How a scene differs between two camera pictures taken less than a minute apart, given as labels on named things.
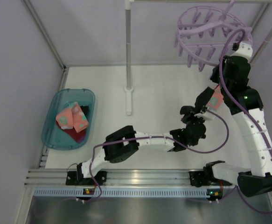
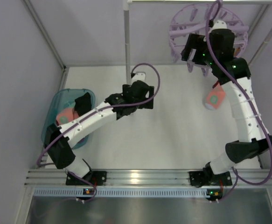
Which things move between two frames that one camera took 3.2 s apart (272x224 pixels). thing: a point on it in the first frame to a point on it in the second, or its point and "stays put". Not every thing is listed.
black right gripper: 214,89 to 191,49
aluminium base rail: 43,177 stays put
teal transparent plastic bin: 53,136 stays put
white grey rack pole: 128,88 stays put
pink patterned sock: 216,100 stays put
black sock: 203,99 to 83,104
